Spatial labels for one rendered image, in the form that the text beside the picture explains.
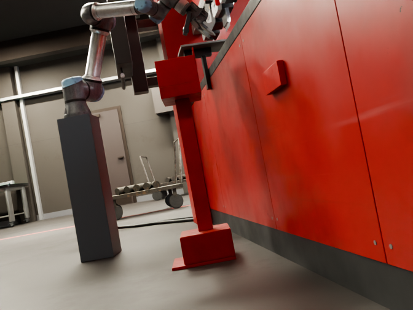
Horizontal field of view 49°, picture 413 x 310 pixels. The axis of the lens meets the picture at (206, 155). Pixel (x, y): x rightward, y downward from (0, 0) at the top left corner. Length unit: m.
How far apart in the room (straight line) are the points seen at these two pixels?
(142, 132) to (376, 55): 9.29
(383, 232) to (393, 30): 0.39
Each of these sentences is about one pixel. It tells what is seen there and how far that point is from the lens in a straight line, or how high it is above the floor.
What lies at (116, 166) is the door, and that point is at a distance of 10.09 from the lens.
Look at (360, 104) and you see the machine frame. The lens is 0.95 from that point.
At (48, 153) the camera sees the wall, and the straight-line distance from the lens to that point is 10.62.
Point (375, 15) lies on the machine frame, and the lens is 0.88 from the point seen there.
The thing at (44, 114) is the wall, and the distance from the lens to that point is 10.73.
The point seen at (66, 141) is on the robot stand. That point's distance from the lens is 2.53.
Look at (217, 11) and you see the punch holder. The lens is 2.50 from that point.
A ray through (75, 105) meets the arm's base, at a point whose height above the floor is 0.84.
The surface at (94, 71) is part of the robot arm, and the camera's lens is 2.70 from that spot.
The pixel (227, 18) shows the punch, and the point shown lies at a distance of 2.46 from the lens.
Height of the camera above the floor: 0.34
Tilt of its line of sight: 2 degrees up
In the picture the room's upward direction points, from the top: 10 degrees counter-clockwise
